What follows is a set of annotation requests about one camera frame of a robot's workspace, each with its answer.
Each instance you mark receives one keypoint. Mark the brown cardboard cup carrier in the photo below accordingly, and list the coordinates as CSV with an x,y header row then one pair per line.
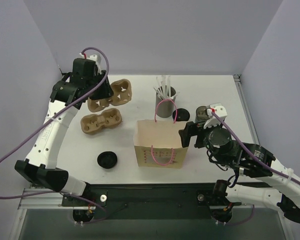
x,y
94,123
122,94

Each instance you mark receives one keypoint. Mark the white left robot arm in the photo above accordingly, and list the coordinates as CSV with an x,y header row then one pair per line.
x,y
86,80

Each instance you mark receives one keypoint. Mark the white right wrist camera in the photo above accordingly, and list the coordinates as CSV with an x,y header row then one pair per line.
x,y
215,113

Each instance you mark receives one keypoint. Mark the grey cylindrical holder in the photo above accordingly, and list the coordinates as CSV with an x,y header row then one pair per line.
x,y
165,109

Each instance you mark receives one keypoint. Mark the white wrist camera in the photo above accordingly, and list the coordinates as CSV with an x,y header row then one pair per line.
x,y
215,113
93,57

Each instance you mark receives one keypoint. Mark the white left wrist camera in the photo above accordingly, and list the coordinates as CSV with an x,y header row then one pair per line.
x,y
93,57

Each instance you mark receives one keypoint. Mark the aluminium frame rail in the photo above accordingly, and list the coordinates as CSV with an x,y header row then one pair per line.
x,y
46,201

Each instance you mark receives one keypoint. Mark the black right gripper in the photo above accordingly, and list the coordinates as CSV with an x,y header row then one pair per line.
x,y
196,133

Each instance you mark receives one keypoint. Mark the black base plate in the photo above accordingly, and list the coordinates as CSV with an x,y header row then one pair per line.
x,y
171,201

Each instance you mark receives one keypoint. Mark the black cup lid stack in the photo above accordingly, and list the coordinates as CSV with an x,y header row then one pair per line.
x,y
107,159

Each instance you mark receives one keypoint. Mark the beige pink paper bag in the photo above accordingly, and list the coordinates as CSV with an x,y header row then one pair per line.
x,y
157,143

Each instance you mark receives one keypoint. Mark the white stirrer sticks bundle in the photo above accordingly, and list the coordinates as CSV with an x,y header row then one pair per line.
x,y
164,89

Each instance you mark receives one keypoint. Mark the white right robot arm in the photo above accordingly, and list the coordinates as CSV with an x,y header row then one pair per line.
x,y
259,177

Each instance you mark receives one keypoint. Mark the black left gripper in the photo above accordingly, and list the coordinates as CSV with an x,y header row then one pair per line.
x,y
100,88

